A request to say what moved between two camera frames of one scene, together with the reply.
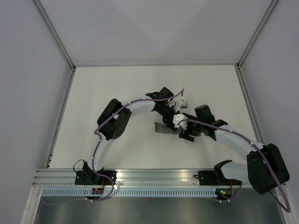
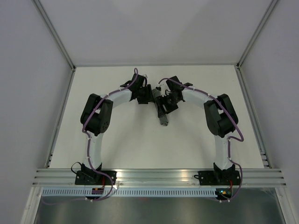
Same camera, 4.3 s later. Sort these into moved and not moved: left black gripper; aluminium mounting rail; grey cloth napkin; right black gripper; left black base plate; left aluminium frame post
Moved: left black gripper; grey cloth napkin; right black gripper
Not moved: left black base plate; left aluminium frame post; aluminium mounting rail
